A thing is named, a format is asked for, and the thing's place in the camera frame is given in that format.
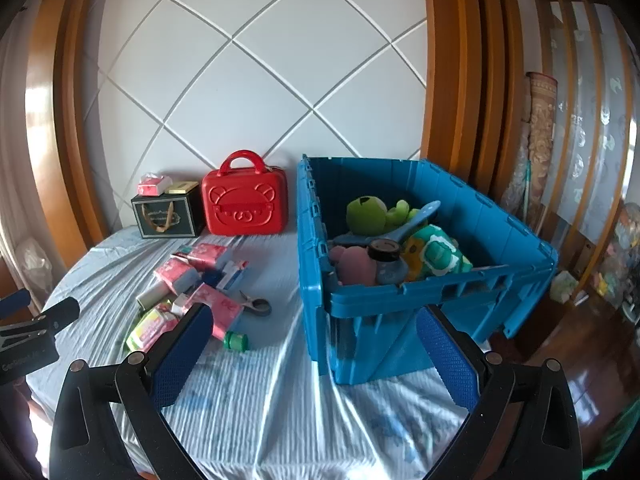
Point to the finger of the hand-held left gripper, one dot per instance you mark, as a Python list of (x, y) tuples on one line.
[(60, 315), (15, 301)]

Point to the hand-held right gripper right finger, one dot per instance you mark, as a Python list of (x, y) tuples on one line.
[(447, 360)]

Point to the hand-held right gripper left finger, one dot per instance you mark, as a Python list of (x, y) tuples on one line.
[(182, 355)]

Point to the pink green wipes pack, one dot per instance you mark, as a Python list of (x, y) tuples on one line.
[(147, 330)]

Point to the pink tissue pack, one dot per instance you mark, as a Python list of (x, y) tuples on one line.
[(207, 255), (175, 274), (152, 187), (225, 307)]

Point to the white bottle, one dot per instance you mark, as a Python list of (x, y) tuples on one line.
[(152, 294)]

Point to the blue plastic storage crate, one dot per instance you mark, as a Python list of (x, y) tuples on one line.
[(360, 350)]

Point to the white red blue medicine box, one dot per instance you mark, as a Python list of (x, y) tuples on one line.
[(234, 274)]

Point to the white plastic bag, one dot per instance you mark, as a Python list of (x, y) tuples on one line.
[(32, 260)]

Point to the small white box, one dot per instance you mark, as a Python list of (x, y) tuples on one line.
[(180, 302)]

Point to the small green bottle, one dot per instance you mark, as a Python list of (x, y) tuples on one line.
[(236, 341)]

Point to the dark blue small box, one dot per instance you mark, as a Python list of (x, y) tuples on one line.
[(212, 277)]

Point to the small scissors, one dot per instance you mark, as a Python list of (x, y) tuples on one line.
[(260, 305)]

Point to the green wet wipes pack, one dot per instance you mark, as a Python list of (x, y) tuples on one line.
[(440, 255)]

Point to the dark round jar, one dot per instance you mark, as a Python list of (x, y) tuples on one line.
[(384, 252)]

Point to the pink plush toy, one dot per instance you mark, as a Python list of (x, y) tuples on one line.
[(357, 265)]

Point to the pale green packet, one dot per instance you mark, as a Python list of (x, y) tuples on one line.
[(565, 285)]

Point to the black gift box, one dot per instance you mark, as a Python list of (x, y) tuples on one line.
[(185, 215)]

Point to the blue boomerang toy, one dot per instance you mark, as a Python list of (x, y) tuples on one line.
[(424, 211)]

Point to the red bear carry case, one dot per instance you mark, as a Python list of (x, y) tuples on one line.
[(245, 210)]

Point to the small gold box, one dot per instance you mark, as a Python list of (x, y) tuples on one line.
[(182, 186)]

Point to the green frog plush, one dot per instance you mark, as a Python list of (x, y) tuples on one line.
[(365, 212)]

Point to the green cloth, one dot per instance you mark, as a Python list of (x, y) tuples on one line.
[(620, 440)]

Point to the thin green pole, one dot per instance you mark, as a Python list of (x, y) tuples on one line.
[(527, 185)]

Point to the plastic wrapped roll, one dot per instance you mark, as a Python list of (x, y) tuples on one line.
[(515, 175)]

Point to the pile of colourful clutter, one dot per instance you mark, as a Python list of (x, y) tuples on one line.
[(622, 250)]

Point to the rolled patterned carpet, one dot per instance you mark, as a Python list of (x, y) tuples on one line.
[(542, 135)]

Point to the frosted glass wooden door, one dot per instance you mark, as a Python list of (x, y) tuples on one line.
[(590, 110)]

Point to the wooden wall frame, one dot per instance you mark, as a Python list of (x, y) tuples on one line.
[(60, 110), (450, 60)]

